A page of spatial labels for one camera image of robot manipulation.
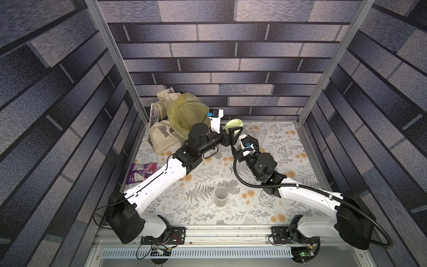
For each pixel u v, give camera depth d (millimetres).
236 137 622
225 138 596
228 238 740
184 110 930
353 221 414
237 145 697
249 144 606
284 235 732
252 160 644
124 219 392
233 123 680
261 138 926
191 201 839
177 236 741
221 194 849
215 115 582
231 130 584
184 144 571
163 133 995
